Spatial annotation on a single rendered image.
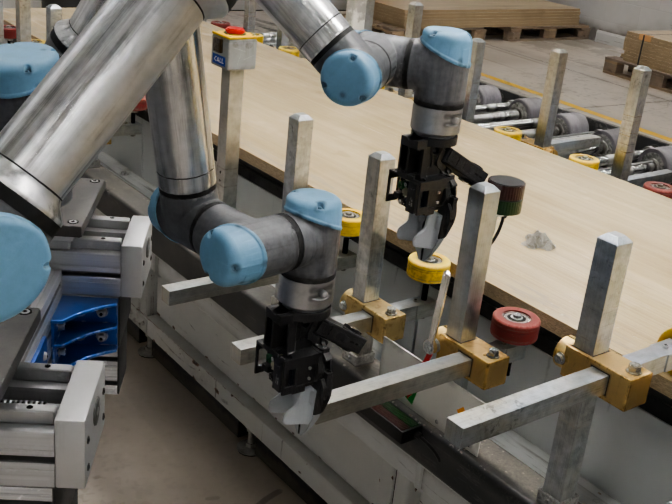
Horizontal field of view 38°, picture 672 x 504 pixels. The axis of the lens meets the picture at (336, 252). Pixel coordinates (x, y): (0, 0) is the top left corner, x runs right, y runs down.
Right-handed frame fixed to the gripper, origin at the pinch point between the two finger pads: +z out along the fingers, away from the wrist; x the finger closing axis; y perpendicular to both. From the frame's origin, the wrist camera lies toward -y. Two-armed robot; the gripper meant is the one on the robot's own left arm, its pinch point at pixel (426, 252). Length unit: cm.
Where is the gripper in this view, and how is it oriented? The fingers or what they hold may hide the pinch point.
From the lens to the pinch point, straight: 154.6
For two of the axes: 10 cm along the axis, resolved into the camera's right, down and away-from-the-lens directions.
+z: -1.0, 9.2, 3.9
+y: -7.7, 1.8, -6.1
